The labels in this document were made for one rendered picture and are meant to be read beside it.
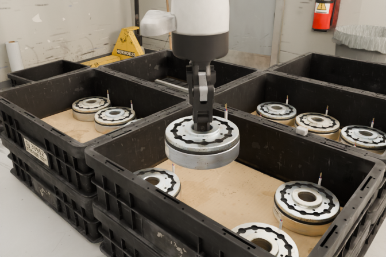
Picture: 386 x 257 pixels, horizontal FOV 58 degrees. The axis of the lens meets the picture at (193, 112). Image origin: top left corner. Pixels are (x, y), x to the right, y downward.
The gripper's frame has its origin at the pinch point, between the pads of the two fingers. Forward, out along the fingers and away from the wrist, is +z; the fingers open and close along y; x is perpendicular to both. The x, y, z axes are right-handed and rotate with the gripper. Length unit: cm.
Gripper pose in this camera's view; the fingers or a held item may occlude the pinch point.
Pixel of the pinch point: (200, 126)
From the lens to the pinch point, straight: 51.0
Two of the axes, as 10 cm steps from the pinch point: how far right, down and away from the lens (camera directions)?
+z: 0.2, 9.2, 4.0
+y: -0.4, -4.0, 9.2
